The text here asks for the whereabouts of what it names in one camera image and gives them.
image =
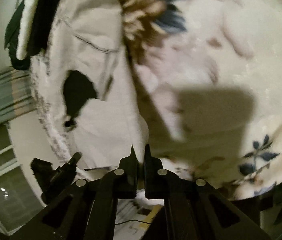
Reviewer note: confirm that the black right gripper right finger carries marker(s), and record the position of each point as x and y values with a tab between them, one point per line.
159	183

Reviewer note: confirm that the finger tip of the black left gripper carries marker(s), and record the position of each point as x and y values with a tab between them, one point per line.
67	172

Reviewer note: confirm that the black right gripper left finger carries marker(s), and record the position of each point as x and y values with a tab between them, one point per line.
122	182

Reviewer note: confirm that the beige small garment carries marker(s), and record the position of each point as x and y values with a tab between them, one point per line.
83	86

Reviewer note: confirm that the grey striped curtain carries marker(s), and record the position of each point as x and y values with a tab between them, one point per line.
15	94

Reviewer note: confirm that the floral fleece blanket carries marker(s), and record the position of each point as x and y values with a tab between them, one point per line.
201	83

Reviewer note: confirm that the dark green garment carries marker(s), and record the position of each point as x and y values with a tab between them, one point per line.
13	25

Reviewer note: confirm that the black folded garment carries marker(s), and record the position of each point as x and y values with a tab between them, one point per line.
42	22

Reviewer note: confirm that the white folded garment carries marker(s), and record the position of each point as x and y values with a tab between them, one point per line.
26	23

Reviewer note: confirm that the white window frame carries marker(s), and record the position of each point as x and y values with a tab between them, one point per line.
18	202

